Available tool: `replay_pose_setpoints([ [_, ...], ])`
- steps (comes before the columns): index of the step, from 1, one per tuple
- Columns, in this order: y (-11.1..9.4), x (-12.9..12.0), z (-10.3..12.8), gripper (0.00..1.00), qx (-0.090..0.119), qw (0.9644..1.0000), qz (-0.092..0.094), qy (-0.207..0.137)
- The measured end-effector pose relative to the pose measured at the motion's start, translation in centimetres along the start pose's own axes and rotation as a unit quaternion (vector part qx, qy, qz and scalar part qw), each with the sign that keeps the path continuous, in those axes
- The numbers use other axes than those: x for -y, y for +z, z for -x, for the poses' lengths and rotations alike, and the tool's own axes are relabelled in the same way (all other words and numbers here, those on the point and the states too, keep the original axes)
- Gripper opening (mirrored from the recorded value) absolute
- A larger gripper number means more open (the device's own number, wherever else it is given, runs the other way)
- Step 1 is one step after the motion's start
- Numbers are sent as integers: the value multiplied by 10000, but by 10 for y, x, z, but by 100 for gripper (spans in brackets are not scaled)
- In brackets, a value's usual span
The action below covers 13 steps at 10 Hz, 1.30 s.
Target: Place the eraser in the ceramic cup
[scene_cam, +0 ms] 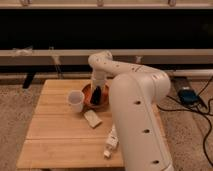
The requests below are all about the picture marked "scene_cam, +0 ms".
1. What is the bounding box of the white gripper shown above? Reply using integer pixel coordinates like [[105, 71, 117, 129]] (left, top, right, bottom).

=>
[[90, 69, 106, 105]]

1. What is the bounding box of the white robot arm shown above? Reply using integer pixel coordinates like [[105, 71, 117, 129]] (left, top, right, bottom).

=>
[[88, 51, 174, 171]]

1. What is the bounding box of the orange-brown round bowl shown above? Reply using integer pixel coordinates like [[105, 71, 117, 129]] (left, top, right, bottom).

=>
[[82, 84, 109, 108]]

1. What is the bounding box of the wooden board table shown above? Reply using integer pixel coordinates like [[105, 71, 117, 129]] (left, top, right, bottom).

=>
[[17, 80, 124, 169]]

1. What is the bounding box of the blue power adapter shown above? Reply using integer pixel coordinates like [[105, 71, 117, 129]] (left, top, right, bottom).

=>
[[178, 87, 198, 105]]

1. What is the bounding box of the white horizontal rail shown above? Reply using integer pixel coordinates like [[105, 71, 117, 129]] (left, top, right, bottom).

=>
[[0, 49, 213, 66]]

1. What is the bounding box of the black cable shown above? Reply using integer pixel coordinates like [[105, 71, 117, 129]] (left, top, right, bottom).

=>
[[156, 75, 213, 168]]

